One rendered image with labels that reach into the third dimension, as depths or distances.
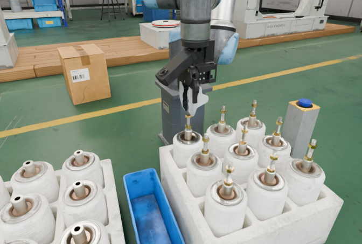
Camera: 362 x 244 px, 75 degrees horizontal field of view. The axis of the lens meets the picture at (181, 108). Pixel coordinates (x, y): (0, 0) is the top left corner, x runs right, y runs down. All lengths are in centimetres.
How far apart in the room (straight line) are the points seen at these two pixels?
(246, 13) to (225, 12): 221
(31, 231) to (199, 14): 59
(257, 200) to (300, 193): 13
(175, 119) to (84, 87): 78
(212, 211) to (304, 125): 47
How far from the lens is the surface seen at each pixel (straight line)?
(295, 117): 89
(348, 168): 123
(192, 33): 59
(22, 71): 226
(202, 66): 62
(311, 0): 409
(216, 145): 77
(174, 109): 96
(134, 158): 108
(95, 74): 159
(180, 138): 74
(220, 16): 90
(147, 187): 89
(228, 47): 86
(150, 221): 85
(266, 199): 62
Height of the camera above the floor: 68
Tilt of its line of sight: 28 degrees down
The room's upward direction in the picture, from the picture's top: straight up
